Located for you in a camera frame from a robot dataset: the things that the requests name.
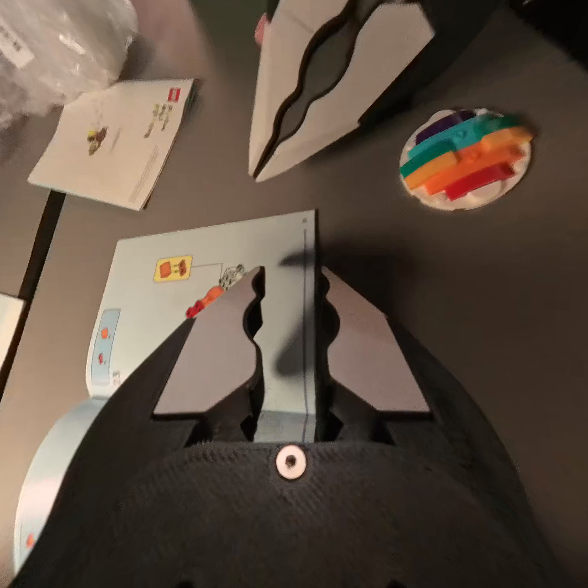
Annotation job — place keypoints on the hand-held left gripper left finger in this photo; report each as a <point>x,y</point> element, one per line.
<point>216,358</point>

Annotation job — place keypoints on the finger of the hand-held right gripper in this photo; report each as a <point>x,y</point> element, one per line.
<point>285,69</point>
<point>381,73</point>

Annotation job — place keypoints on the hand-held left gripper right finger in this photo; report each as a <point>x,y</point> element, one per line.
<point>372,363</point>

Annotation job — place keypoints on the lego instruction booklet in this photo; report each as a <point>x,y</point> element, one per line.
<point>229,243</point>

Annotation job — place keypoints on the round rainbow lego disc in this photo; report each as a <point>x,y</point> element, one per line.
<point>466,158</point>

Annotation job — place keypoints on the small white instruction leaflet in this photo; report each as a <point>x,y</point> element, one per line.
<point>115,151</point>

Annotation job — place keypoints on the clear plastic bag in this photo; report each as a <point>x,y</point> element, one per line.
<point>59,50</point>

